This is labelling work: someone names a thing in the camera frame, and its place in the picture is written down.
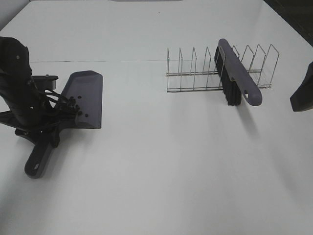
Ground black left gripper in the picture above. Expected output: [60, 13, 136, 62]
[0, 74, 77, 147]

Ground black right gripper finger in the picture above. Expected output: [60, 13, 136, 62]
[290, 62, 313, 112]

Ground pile of coffee beans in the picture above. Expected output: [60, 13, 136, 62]
[66, 95, 89, 117]

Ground purple brush black bristles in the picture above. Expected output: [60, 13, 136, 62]
[214, 38, 263, 106]

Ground purple plastic dustpan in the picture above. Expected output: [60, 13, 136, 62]
[24, 70, 104, 179]

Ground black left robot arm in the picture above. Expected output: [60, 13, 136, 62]
[0, 37, 79, 148]

